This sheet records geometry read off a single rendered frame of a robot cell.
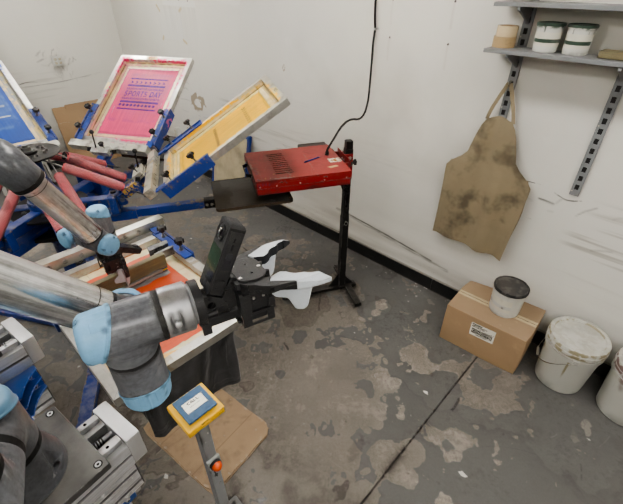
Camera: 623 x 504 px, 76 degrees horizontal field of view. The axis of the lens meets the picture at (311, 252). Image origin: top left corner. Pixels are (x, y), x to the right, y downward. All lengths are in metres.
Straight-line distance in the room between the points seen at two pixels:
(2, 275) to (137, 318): 0.19
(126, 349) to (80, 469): 0.44
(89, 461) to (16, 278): 0.46
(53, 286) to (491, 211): 2.41
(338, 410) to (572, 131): 1.96
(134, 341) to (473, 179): 2.39
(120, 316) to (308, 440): 1.88
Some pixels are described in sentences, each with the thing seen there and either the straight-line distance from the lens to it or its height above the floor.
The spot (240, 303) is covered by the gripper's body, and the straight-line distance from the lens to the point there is 0.61.
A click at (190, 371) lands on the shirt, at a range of 1.70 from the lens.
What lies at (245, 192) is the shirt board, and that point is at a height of 0.95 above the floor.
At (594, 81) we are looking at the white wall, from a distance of 2.48.
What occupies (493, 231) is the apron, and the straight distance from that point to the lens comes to 2.79.
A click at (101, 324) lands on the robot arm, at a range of 0.59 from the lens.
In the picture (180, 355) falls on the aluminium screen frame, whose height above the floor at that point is 0.99.
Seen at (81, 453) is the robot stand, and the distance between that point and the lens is 1.02.
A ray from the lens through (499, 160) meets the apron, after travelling 2.62.
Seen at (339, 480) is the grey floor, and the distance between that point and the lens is 2.28.
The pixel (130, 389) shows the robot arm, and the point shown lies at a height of 1.57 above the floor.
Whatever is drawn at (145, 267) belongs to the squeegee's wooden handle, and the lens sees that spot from 1.84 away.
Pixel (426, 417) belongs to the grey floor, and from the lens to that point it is 2.53.
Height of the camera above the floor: 2.06
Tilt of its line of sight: 35 degrees down
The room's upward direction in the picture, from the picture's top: straight up
